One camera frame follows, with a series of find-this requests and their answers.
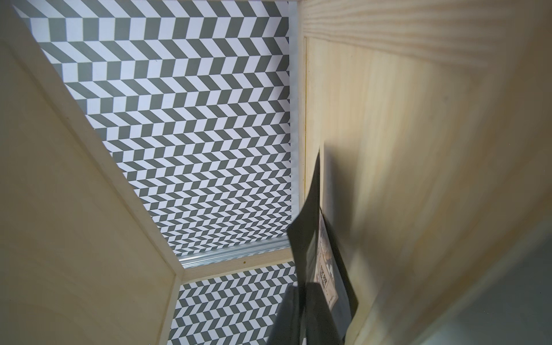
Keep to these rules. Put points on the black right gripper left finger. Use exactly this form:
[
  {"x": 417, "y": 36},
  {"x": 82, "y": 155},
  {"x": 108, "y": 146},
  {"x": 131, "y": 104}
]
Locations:
[{"x": 286, "y": 329}]

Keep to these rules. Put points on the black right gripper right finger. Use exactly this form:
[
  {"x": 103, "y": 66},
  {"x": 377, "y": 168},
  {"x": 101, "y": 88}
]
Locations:
[{"x": 320, "y": 326}]

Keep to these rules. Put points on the light wooden two-tier shelf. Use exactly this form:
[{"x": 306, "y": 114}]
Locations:
[{"x": 153, "y": 154}]

